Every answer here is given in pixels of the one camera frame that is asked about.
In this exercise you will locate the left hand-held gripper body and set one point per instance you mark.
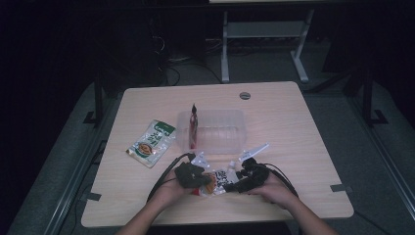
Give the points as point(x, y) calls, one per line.
point(191, 174)

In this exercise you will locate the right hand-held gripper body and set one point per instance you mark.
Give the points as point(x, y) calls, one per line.
point(256, 178)

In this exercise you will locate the orange white spouted pouch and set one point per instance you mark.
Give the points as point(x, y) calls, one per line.
point(221, 179)

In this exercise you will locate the red black clear pouch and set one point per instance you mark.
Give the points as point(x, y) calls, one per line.
point(193, 129)

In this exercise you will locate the clear plastic container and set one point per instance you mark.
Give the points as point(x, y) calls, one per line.
point(218, 130)

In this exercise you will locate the green white sauce pouch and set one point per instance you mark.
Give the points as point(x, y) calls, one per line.
point(151, 143)

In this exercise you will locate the person's right hand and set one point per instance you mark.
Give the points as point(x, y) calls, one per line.
point(275, 192)

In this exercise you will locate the person's left hand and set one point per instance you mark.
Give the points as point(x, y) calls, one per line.
point(171, 192)

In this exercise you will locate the grey round table grommet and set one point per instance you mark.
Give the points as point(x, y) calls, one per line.
point(245, 95)

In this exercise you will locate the grey tape piece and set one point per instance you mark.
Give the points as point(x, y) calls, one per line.
point(93, 197)
point(341, 188)

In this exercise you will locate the black metal stand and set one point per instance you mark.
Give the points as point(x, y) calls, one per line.
point(368, 98)
point(98, 98)

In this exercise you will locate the white metal desk frame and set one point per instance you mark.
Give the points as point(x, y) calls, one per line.
point(264, 29)

